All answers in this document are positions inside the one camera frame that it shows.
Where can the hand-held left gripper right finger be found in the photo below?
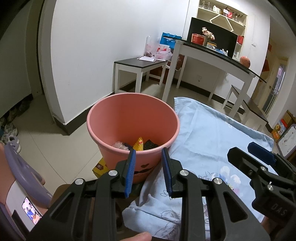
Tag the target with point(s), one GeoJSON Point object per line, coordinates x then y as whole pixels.
{"type": "Point", "coordinates": [167, 171]}

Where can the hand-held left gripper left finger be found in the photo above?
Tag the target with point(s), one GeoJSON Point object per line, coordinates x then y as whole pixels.
{"type": "Point", "coordinates": [130, 171]}

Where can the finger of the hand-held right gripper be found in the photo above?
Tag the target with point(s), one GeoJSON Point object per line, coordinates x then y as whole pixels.
{"type": "Point", "coordinates": [245, 162]}
{"type": "Point", "coordinates": [261, 153]}

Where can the yellow foam net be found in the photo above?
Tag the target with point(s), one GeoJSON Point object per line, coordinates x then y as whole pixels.
{"type": "Point", "coordinates": [138, 144]}

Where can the clear bubble wrap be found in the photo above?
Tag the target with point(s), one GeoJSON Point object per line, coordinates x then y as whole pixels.
{"type": "Point", "coordinates": [120, 145]}

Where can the black foam net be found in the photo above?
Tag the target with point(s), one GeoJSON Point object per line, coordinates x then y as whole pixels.
{"type": "Point", "coordinates": [150, 144]}

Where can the pink plastic bucket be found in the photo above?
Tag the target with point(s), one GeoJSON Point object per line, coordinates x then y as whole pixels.
{"type": "Point", "coordinates": [129, 115]}

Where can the person's right hand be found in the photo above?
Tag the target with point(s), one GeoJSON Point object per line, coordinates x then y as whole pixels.
{"type": "Point", "coordinates": [269, 226]}

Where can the person's left hand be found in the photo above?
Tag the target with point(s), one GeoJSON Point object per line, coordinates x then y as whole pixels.
{"type": "Point", "coordinates": [136, 237]}

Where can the orange fruit carton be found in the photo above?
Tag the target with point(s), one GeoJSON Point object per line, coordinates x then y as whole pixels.
{"type": "Point", "coordinates": [278, 131]}

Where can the yellow cardboard box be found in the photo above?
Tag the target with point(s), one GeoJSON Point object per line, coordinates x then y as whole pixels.
{"type": "Point", "coordinates": [100, 168]}

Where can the light blue printed blanket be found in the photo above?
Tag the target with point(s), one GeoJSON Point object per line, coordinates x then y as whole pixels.
{"type": "Point", "coordinates": [208, 139]}

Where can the dark-top white bench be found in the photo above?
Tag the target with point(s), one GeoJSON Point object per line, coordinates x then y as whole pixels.
{"type": "Point", "coordinates": [252, 104]}
{"type": "Point", "coordinates": [138, 62]}

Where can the glass door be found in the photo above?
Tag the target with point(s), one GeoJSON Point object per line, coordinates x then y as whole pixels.
{"type": "Point", "coordinates": [276, 92]}

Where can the pomegranate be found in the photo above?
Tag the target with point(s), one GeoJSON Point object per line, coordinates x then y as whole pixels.
{"type": "Point", "coordinates": [245, 61]}

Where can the smartphone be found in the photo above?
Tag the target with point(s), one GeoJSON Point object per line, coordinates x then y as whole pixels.
{"type": "Point", "coordinates": [32, 210]}

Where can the purple plastic chair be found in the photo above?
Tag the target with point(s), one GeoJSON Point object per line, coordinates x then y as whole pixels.
{"type": "Point", "coordinates": [20, 166]}

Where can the dark red paper bag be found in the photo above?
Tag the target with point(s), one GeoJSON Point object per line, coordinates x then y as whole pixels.
{"type": "Point", "coordinates": [180, 62]}

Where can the white paper sheet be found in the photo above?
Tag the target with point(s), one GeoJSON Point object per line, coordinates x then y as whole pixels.
{"type": "Point", "coordinates": [146, 58]}

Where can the red box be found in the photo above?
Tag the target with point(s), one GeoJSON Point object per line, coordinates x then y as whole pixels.
{"type": "Point", "coordinates": [240, 39]}

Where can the black television screen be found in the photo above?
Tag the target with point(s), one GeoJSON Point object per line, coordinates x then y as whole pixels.
{"type": "Point", "coordinates": [226, 41]}

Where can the pinkish plastic bag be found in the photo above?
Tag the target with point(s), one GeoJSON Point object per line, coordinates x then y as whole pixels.
{"type": "Point", "coordinates": [163, 53]}

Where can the yellow-lid white container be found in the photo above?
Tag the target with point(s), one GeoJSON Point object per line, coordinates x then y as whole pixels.
{"type": "Point", "coordinates": [211, 45]}

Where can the white glass-top table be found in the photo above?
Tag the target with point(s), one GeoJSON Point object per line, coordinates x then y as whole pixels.
{"type": "Point", "coordinates": [196, 49]}

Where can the pile of shoes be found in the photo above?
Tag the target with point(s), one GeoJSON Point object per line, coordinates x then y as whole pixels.
{"type": "Point", "coordinates": [13, 129]}

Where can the pink flower bouquet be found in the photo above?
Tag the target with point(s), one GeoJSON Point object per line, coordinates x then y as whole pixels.
{"type": "Point", "coordinates": [208, 34]}

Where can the red round tin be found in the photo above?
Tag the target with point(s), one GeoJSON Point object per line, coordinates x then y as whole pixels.
{"type": "Point", "coordinates": [197, 39]}

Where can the blue bag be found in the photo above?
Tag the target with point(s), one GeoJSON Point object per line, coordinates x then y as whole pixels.
{"type": "Point", "coordinates": [170, 40]}

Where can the row of glass bottles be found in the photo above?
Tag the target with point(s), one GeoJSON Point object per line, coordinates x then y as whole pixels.
{"type": "Point", "coordinates": [222, 9]}

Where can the red paper wall decoration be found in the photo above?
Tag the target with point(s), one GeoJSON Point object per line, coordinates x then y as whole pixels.
{"type": "Point", "coordinates": [266, 65]}

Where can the cream wall shelf unit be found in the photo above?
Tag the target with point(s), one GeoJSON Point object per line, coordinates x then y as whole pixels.
{"type": "Point", "coordinates": [240, 30]}

